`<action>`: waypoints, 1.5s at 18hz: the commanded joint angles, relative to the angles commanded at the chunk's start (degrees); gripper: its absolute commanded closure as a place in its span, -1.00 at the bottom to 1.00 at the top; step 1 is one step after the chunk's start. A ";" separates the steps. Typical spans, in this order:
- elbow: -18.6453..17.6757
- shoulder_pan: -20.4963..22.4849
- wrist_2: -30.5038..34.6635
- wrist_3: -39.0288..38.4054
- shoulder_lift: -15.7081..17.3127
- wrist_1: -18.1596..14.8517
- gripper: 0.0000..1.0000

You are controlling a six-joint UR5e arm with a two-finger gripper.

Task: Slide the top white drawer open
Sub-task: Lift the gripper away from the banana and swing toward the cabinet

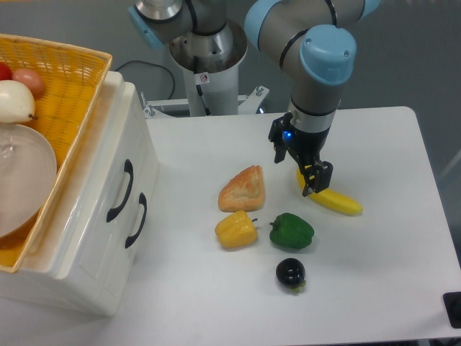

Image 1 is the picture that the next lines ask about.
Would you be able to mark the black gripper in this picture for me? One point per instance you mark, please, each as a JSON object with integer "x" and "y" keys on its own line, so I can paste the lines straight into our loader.
{"x": 304, "y": 136}

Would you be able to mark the white drawer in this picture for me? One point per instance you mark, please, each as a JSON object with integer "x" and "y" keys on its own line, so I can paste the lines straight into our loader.
{"x": 125, "y": 136}
{"x": 110, "y": 241}

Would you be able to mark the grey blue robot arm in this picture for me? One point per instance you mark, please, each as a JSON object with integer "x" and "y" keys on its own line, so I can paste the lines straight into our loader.
{"x": 308, "y": 40}

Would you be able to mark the white drawer cabinet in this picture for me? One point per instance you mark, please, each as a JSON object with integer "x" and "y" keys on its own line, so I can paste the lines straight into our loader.
{"x": 36, "y": 280}

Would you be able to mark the toy bread pastry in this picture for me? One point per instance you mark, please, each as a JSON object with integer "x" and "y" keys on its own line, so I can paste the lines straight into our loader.
{"x": 246, "y": 191}

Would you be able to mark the yellow plastic banana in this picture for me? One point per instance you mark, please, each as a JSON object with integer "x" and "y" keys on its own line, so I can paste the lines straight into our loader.
{"x": 337, "y": 202}

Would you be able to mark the green bell pepper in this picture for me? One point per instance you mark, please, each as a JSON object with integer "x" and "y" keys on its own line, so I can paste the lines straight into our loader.
{"x": 291, "y": 231}

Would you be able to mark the yellow bell pepper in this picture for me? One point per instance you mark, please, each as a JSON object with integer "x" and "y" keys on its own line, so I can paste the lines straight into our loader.
{"x": 236, "y": 230}

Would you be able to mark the dark purple mangosteen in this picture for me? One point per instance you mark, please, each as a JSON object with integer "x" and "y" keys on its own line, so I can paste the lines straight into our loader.
{"x": 291, "y": 275}

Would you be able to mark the black corner object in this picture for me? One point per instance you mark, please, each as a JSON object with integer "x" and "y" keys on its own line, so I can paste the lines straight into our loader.
{"x": 452, "y": 302}

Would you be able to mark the yellow woven basket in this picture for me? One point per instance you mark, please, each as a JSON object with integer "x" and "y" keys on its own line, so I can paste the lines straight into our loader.
{"x": 73, "y": 77}

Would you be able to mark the pink peach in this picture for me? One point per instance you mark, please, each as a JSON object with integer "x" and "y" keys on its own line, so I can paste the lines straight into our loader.
{"x": 32, "y": 80}

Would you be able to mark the white pear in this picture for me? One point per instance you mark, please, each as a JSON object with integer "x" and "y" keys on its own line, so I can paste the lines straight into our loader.
{"x": 17, "y": 103}

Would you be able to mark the red tomato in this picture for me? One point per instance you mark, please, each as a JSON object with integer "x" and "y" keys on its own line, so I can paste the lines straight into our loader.
{"x": 5, "y": 72}

